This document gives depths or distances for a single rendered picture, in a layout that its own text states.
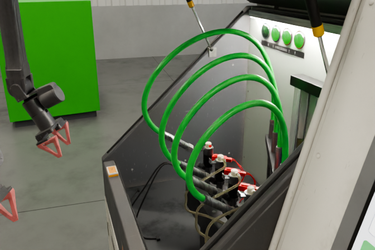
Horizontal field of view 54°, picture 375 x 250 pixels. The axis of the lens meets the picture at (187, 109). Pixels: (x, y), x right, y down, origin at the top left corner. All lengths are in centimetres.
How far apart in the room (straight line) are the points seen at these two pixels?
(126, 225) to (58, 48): 329
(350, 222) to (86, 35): 376
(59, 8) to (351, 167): 371
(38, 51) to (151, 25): 368
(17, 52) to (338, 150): 95
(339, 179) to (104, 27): 689
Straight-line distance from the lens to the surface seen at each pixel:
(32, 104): 127
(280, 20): 112
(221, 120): 72
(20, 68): 124
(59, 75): 420
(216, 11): 776
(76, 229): 262
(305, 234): 69
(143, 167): 135
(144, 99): 91
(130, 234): 97
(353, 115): 62
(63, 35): 412
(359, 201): 60
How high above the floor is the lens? 155
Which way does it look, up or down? 20 degrees down
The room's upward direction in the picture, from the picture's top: straight up
